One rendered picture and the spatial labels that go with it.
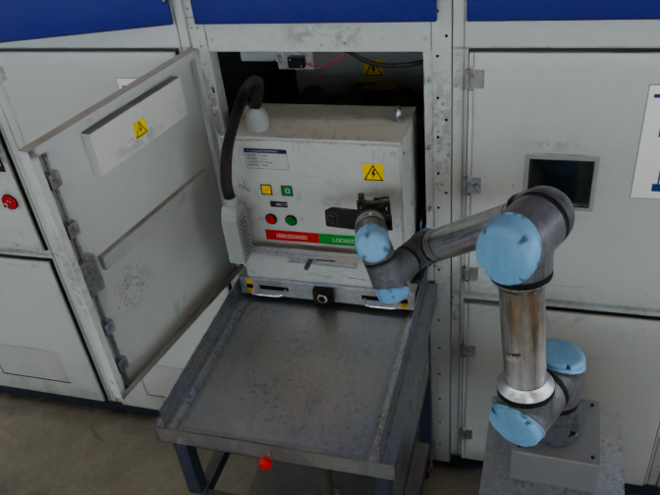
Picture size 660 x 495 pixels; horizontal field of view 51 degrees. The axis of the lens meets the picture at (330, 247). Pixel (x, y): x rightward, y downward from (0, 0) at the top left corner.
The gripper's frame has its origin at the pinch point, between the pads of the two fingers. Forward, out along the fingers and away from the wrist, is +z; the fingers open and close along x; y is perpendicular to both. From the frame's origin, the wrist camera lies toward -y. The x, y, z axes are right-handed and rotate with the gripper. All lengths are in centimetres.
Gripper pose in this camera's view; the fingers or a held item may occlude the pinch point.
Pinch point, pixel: (360, 201)
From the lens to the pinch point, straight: 183.2
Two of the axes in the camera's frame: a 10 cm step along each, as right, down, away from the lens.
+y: 10.0, -0.8, -0.6
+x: -0.9, -9.4, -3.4
